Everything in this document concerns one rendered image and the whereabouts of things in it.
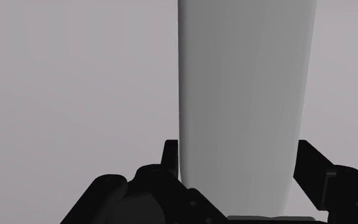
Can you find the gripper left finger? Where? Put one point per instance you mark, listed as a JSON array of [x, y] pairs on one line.
[[154, 192]]

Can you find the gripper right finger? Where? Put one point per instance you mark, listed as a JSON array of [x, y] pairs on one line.
[[336, 186]]

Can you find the tall grey cylinder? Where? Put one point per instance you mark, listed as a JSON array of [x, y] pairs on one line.
[[243, 102]]

